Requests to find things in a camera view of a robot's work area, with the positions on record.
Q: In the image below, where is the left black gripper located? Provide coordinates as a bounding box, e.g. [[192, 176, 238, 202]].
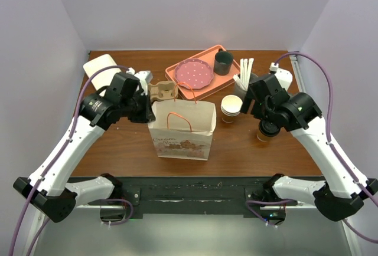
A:
[[121, 90, 157, 123]]

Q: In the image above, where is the black coffee cup lid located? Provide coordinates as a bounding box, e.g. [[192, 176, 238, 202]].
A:
[[259, 120, 281, 137]]

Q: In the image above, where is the paper bag with orange handles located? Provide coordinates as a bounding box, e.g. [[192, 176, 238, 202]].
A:
[[148, 99, 217, 161]]

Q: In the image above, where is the single brown paper cup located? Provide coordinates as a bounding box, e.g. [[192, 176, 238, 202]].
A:
[[256, 131, 272, 142]]

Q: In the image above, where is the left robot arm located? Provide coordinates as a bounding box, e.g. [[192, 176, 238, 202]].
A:
[[13, 71, 155, 223]]

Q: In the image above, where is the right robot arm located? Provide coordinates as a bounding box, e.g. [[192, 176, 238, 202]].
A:
[[241, 74, 377, 222]]

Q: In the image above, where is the white takeout box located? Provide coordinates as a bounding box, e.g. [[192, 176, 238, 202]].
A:
[[83, 54, 128, 90]]

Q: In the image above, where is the grey stirrer holder cup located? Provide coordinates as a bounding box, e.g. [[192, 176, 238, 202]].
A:
[[233, 73, 258, 100]]

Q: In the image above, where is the white wrapped stirrer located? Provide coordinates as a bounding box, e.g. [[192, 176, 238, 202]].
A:
[[240, 58, 247, 80], [233, 74, 250, 91], [245, 58, 254, 86]]

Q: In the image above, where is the stack of paper cups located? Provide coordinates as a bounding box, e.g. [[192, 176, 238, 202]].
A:
[[220, 95, 243, 123]]

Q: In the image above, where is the cardboard cup carrier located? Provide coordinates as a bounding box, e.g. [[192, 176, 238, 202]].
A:
[[148, 81, 178, 103]]

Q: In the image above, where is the salmon pink tray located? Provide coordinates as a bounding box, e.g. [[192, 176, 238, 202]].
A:
[[165, 45, 240, 100]]

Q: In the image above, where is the dark grey mug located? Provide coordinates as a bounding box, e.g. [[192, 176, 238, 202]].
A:
[[214, 48, 234, 76]]

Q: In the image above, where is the pink dotted plate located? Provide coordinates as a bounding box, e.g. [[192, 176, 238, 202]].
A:
[[174, 58, 214, 90]]

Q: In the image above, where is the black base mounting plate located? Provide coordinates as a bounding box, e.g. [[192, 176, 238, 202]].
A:
[[120, 176, 270, 219]]

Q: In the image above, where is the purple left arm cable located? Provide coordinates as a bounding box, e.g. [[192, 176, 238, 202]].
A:
[[8, 65, 135, 256]]

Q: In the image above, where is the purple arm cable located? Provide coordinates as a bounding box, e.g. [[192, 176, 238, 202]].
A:
[[245, 51, 378, 242], [8, 65, 135, 256]]

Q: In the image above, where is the aluminium frame rail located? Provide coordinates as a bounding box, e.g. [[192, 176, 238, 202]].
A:
[[288, 51, 363, 256]]

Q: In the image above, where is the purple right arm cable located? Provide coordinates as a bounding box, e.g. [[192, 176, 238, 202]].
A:
[[245, 51, 378, 242]]

